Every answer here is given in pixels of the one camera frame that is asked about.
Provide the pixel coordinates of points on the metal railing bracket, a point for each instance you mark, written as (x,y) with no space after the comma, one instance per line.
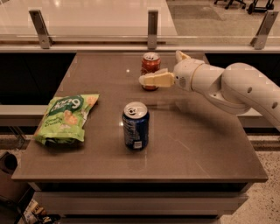
(259,40)
(152,29)
(44,39)

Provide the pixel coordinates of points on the red coke can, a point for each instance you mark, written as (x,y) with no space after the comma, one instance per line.
(150,63)

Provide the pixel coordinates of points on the right metal railing bracket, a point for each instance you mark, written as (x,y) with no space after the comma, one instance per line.
(259,40)

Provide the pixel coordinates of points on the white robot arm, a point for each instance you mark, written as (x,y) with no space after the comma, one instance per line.
(235,89)

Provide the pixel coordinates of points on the blue pepsi can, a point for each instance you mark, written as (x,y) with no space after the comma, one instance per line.
(135,120)

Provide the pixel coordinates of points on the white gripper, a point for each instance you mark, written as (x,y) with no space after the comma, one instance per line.
(183,73)

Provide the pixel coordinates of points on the snack packages on floor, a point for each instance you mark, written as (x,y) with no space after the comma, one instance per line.
(36,214)

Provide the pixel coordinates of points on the middle metal railing bracket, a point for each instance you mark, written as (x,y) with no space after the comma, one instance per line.
(152,29)

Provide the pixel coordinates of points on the green chip bag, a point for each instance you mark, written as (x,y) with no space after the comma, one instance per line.
(64,119)

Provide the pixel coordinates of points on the left metal railing bracket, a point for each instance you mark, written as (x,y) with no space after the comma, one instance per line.
(44,39)

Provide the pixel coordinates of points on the office chair base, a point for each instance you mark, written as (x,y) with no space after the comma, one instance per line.
(230,3)

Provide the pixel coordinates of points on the dark bin at floor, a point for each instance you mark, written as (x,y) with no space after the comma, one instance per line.
(10,190)

